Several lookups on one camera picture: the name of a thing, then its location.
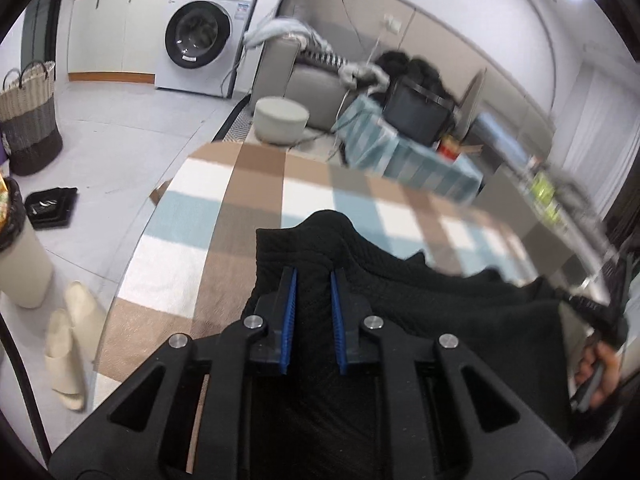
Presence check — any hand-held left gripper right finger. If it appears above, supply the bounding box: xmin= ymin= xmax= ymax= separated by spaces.
xmin=330 ymin=267 xmax=576 ymax=480

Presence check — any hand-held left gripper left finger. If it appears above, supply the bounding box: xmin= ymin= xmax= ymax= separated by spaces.
xmin=47 ymin=266 xmax=301 ymax=480

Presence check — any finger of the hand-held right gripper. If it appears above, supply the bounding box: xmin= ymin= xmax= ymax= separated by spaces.
xmin=556 ymin=287 xmax=628 ymax=346

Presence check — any black knit sweater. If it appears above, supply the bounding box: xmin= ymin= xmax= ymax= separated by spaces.
xmin=240 ymin=210 xmax=623 ymax=480

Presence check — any pile of black clothes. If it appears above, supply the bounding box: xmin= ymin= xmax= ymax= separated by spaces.
xmin=375 ymin=50 xmax=451 ymax=106

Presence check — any person's right hand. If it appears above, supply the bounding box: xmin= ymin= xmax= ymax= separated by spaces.
xmin=575 ymin=344 xmax=625 ymax=408

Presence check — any green plush toy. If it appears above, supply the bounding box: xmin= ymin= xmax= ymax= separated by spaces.
xmin=530 ymin=170 xmax=558 ymax=211

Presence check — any checkered tablecloth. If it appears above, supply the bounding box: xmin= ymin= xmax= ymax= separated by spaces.
xmin=92 ymin=140 xmax=601 ymax=411

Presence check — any beige low bench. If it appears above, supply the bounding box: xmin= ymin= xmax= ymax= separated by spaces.
xmin=482 ymin=160 xmax=616 ymax=306

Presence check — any teal striped side table cloth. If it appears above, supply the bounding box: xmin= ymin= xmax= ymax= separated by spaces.
xmin=332 ymin=95 xmax=485 ymax=203

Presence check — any white curtain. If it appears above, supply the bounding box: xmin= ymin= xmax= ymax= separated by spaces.
xmin=560 ymin=67 xmax=640 ymax=211

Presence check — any round white stool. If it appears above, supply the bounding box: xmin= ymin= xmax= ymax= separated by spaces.
xmin=255 ymin=96 xmax=311 ymax=145

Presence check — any beige slipper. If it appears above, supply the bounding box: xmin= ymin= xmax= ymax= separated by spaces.
xmin=65 ymin=281 xmax=108 ymax=361
xmin=44 ymin=308 xmax=87 ymax=411

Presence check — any red noodle bowl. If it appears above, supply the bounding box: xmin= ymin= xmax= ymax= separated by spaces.
xmin=437 ymin=136 xmax=463 ymax=161

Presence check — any black air fryer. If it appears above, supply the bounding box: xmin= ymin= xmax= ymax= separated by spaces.
xmin=382 ymin=77 xmax=456 ymax=148

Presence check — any grey sofa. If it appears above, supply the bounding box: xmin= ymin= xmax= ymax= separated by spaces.
xmin=252 ymin=5 xmax=386 ymax=136

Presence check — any grey hoodie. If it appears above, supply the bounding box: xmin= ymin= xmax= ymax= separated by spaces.
xmin=339 ymin=62 xmax=391 ymax=91

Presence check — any black tray stack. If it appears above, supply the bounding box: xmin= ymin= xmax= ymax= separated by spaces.
xmin=24 ymin=187 xmax=79 ymax=231

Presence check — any houndstooth cushion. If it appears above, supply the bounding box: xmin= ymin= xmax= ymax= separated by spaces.
xmin=300 ymin=42 xmax=351 ymax=68

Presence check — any white trash bin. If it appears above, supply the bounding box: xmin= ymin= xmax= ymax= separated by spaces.
xmin=0 ymin=175 xmax=55 ymax=309

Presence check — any light grey blanket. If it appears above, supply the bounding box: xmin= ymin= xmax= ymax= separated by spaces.
xmin=243 ymin=17 xmax=321 ymax=51

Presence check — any white washing machine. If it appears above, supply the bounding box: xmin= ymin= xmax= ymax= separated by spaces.
xmin=154 ymin=0 xmax=261 ymax=98

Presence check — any woven laundry basket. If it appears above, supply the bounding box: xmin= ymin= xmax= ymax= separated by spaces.
xmin=0 ymin=60 xmax=64 ymax=177

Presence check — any white kitchen base cabinet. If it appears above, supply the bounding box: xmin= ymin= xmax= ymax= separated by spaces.
xmin=67 ymin=0 xmax=173 ymax=85

